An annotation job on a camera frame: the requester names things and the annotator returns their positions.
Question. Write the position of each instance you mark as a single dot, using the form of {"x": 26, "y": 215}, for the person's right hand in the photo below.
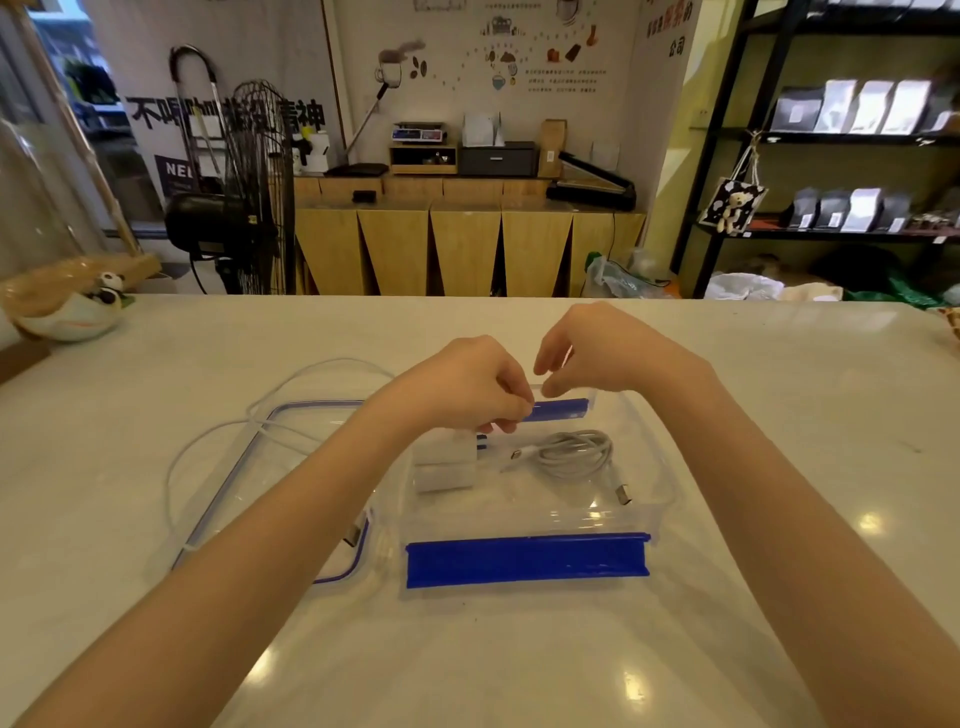
{"x": 622, "y": 352}

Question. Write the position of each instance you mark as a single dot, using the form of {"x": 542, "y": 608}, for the person's left hand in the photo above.
{"x": 457, "y": 390}

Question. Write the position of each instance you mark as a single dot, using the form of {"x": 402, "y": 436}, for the clear box with blue clips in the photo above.
{"x": 525, "y": 559}

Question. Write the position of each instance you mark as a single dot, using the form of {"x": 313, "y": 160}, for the clear lid with blue seal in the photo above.
{"x": 262, "y": 465}

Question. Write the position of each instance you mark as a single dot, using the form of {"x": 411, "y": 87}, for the person's right forearm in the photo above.
{"x": 825, "y": 562}

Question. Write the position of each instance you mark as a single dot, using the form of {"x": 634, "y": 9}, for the person's left forearm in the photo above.
{"x": 187, "y": 600}

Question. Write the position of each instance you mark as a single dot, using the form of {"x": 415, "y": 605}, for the brown cardboard box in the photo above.
{"x": 552, "y": 146}

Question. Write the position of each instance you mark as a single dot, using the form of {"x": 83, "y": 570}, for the small wooden shelf box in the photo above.
{"x": 422, "y": 169}

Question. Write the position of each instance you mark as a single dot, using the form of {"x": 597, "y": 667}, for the large white charger block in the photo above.
{"x": 442, "y": 452}

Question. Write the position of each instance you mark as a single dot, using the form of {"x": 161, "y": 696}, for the clear plastic bag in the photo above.
{"x": 619, "y": 281}

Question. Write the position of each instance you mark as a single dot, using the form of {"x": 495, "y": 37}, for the black metal shelf rack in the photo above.
{"x": 701, "y": 270}

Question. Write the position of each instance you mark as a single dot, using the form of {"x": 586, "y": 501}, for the white plastic bag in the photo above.
{"x": 742, "y": 287}

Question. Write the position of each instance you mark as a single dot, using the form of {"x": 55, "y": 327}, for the wooden counter cabinet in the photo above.
{"x": 465, "y": 247}

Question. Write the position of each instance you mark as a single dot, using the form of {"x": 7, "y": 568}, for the black bag sealer machine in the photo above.
{"x": 592, "y": 195}

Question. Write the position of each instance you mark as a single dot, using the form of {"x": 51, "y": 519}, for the hanging bag with teddy bear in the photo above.
{"x": 735, "y": 206}

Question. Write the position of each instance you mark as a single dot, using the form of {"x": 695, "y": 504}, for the beige bag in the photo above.
{"x": 810, "y": 292}

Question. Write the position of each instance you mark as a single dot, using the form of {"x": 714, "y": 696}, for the black printer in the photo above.
{"x": 499, "y": 160}

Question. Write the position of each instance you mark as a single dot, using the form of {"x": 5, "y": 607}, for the desk lamp black base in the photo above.
{"x": 356, "y": 170}

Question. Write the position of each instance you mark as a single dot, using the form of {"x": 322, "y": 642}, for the black bag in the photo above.
{"x": 855, "y": 266}

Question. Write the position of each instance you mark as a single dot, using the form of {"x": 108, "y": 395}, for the digital weighing scale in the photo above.
{"x": 418, "y": 133}

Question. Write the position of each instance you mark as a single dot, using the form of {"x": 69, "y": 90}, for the white paper stand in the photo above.
{"x": 480, "y": 131}

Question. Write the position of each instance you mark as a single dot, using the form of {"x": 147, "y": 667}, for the white bottle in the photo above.
{"x": 319, "y": 154}

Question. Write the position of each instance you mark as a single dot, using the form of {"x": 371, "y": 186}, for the green plastic bag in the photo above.
{"x": 907, "y": 296}

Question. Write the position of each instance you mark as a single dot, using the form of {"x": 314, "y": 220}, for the black floor fan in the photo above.
{"x": 202, "y": 221}

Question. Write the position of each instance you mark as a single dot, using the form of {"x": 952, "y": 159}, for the rows of coffee bags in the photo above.
{"x": 870, "y": 105}

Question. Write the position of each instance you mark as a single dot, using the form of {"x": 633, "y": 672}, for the small panda figurine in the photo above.
{"x": 111, "y": 289}

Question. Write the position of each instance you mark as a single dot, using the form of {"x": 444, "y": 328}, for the folding metal hand truck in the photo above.
{"x": 204, "y": 124}

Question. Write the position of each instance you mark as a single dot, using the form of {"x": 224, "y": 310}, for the grey banner black lettering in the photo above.
{"x": 300, "y": 45}

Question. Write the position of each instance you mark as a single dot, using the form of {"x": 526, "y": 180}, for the white ceramic dish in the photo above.
{"x": 60, "y": 322}

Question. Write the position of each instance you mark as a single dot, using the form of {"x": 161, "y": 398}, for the wooden sign base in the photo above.
{"x": 19, "y": 360}

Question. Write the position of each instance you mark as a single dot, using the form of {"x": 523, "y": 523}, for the illustrated coffee wall poster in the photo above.
{"x": 450, "y": 97}

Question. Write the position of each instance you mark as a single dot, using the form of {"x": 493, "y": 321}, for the glass display case wooden frame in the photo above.
{"x": 67, "y": 274}

